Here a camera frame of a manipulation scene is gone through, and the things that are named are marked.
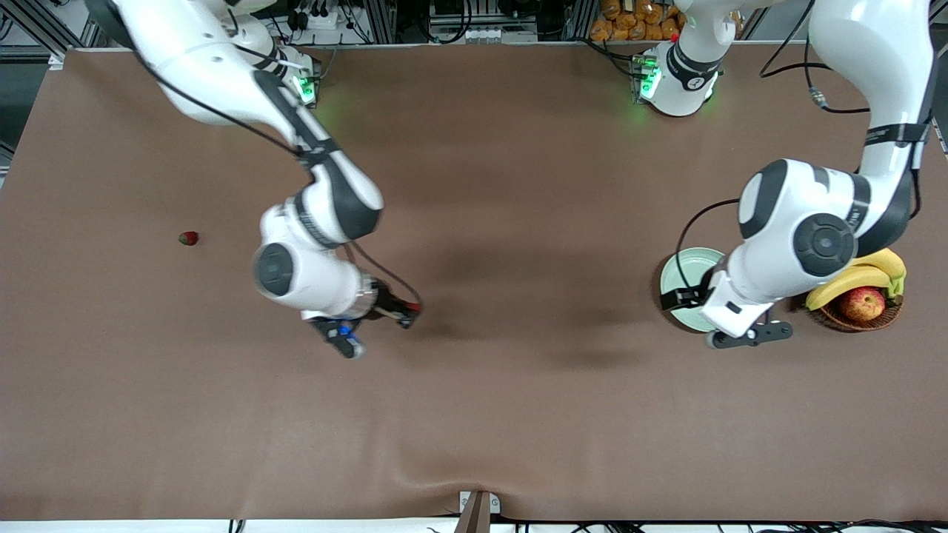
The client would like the light green round plate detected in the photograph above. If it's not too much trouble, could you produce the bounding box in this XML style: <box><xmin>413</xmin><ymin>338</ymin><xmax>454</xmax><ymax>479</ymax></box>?
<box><xmin>660</xmin><ymin>247</ymin><xmax>730</xmax><ymax>333</ymax></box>

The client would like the yellow banana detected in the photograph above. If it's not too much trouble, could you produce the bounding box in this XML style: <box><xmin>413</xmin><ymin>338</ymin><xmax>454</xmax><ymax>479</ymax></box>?
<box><xmin>805</xmin><ymin>266</ymin><xmax>893</xmax><ymax>311</ymax></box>
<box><xmin>852</xmin><ymin>248</ymin><xmax>907</xmax><ymax>279</ymax></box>

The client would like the red yellow apple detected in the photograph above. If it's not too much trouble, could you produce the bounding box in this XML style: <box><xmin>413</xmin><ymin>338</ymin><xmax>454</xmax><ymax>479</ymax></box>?
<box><xmin>839</xmin><ymin>286</ymin><xmax>887</xmax><ymax>322</ymax></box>

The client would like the brown table mat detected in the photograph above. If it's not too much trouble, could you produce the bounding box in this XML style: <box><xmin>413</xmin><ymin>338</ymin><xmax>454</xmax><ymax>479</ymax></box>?
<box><xmin>0</xmin><ymin>43</ymin><xmax>948</xmax><ymax>521</ymax></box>

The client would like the brown wicker basket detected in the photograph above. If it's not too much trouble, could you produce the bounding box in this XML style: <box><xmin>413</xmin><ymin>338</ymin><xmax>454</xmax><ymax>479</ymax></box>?
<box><xmin>811</xmin><ymin>292</ymin><xmax>904</xmax><ymax>332</ymax></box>

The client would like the pile of brown bread rolls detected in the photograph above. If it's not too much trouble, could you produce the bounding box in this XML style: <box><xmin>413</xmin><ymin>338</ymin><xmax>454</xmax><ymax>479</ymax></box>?
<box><xmin>590</xmin><ymin>0</ymin><xmax>682</xmax><ymax>42</ymax></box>

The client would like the white power strip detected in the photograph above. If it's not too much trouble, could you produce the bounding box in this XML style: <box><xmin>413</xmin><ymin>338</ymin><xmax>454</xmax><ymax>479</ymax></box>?
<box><xmin>290</xmin><ymin>4</ymin><xmax>341</xmax><ymax>30</ymax></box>

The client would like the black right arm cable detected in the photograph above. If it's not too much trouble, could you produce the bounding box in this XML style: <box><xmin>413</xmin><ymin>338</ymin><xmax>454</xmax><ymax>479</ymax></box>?
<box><xmin>137</xmin><ymin>44</ymin><xmax>424</xmax><ymax>308</ymax></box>

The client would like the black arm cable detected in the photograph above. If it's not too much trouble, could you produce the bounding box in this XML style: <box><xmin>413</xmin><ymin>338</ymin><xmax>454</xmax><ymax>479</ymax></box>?
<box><xmin>675</xmin><ymin>0</ymin><xmax>875</xmax><ymax>301</ymax></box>
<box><xmin>137</xmin><ymin>44</ymin><xmax>424</xmax><ymax>308</ymax></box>

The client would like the metal table edge bracket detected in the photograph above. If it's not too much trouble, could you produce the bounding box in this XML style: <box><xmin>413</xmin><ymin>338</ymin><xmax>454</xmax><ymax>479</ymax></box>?
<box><xmin>453</xmin><ymin>491</ymin><xmax>501</xmax><ymax>533</ymax></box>

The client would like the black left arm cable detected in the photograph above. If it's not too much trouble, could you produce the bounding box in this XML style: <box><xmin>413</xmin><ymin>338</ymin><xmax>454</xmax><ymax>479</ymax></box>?
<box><xmin>675</xmin><ymin>0</ymin><xmax>875</xmax><ymax>301</ymax></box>

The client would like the aluminium frame post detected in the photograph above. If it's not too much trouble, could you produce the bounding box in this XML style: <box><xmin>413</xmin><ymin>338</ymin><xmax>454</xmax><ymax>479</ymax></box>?
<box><xmin>567</xmin><ymin>0</ymin><xmax>597</xmax><ymax>41</ymax></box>
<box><xmin>364</xmin><ymin>0</ymin><xmax>398</xmax><ymax>44</ymax></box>

